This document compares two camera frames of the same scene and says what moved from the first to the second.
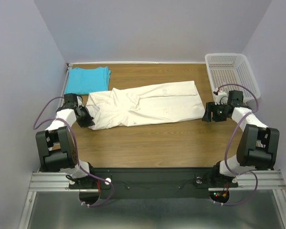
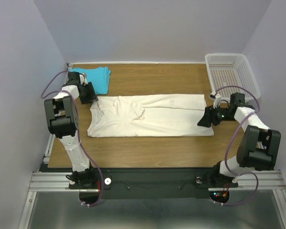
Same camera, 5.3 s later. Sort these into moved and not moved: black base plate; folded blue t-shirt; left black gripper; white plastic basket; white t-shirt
Moved: left black gripper; white t-shirt
Not moved: folded blue t-shirt; black base plate; white plastic basket
